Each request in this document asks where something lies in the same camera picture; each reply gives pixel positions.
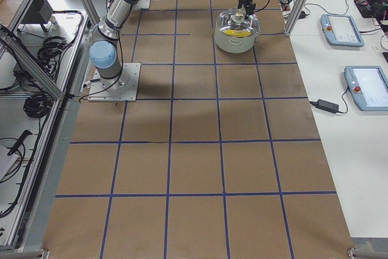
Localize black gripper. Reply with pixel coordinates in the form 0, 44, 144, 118
238, 0, 255, 20

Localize glass pot lid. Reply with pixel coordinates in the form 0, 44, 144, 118
216, 8, 259, 38

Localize pale green steel pot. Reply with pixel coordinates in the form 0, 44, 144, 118
214, 26, 260, 53

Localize far teach pendant tablet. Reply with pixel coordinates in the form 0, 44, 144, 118
320, 14, 364, 48

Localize teach pendant tablet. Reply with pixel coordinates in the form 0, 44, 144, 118
320, 14, 364, 48
344, 66, 387, 111

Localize black power adapter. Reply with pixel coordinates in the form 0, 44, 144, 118
315, 99, 339, 113

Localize near teach pendant tablet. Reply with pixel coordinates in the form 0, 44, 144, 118
344, 66, 387, 111

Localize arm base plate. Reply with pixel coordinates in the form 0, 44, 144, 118
133, 0, 151, 10
87, 63, 141, 102

